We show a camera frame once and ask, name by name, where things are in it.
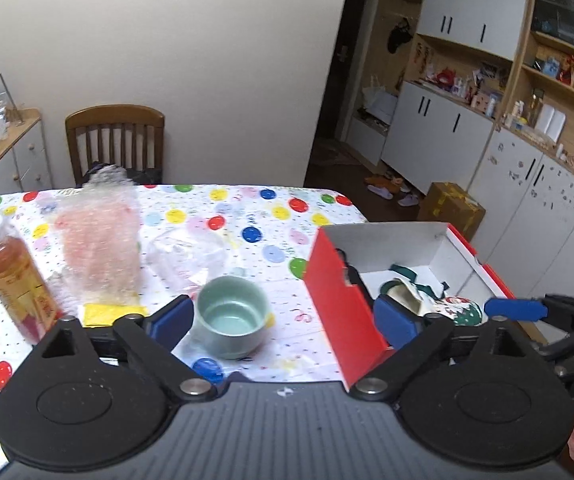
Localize clear plastic bag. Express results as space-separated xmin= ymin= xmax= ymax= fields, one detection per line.
xmin=146 ymin=227 xmax=228 ymax=292

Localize black bag on chair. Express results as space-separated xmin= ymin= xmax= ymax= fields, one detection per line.
xmin=84 ymin=161 xmax=163 ymax=186

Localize dark green strap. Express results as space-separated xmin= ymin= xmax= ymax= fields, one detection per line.
xmin=388 ymin=262 xmax=448 ymax=302

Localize black hanging bag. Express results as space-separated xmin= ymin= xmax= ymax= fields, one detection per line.
xmin=387 ymin=17 xmax=414 ymax=55

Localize brown cardboard box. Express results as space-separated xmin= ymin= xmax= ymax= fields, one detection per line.
xmin=418 ymin=181 xmax=486 ymax=241

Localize white upper cabinet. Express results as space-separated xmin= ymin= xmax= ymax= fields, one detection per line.
xmin=416 ymin=0 xmax=536 ymax=62

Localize white cabinet with stickers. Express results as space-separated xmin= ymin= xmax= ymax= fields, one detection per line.
xmin=467 ymin=129 xmax=574 ymax=306

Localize orange plush slippers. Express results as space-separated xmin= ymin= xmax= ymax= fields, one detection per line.
xmin=364 ymin=173 xmax=404 ymax=194

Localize white lower cabinet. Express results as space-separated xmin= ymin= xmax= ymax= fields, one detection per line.
xmin=379 ymin=80 xmax=498 ymax=197

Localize printed christmas stocking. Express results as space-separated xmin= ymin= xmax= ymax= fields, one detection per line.
xmin=379 ymin=280 xmax=484 ymax=330

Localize door mat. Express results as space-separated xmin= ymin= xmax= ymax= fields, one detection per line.
xmin=311 ymin=138 xmax=364 ymax=169

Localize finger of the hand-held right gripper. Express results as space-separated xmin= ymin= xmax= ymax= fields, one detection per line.
xmin=484 ymin=295 xmax=574 ymax=332
xmin=537 ymin=327 xmax=574 ymax=361

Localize pink translucent cup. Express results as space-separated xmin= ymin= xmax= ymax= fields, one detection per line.
xmin=56 ymin=195 xmax=140 ymax=295

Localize wooden chair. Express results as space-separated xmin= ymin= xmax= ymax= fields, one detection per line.
xmin=64 ymin=104 xmax=166 ymax=188

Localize white plastic bag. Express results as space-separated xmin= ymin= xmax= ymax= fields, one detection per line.
xmin=362 ymin=77 xmax=399 ymax=122

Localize dark entrance door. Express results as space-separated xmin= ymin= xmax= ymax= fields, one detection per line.
xmin=316 ymin=0 xmax=384 ymax=142

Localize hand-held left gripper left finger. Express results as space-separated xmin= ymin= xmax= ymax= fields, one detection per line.
xmin=32 ymin=295 xmax=218 ymax=402

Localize red and white cardboard box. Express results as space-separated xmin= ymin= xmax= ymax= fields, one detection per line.
xmin=303 ymin=222 xmax=515 ymax=392

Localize row of small shelf items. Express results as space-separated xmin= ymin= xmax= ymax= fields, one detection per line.
xmin=419 ymin=62 xmax=510 ymax=118

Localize wooden sideboard with white drawers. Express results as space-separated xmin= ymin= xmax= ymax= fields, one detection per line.
xmin=0 ymin=107 xmax=53 ymax=198

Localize green ceramic cup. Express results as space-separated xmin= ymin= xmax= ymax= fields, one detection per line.
xmin=189 ymin=275 xmax=274 ymax=360

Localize dotted tablecloth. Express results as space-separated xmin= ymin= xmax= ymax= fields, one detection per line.
xmin=0 ymin=183 xmax=370 ymax=480

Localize blue bottle cap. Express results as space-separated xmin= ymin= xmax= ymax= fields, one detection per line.
xmin=192 ymin=357 xmax=225 ymax=384

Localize yellow sponge cloth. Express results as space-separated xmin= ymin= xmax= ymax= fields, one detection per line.
xmin=83 ymin=301 xmax=147 ymax=329

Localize orange drink bottle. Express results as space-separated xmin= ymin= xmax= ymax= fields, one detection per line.
xmin=0 ymin=211 xmax=63 ymax=346

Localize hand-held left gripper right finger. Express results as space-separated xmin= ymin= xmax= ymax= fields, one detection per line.
xmin=348 ymin=296 xmax=540 ymax=402

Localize clear bubble wrap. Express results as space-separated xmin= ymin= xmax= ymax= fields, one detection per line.
xmin=52 ymin=164 xmax=143 ymax=306

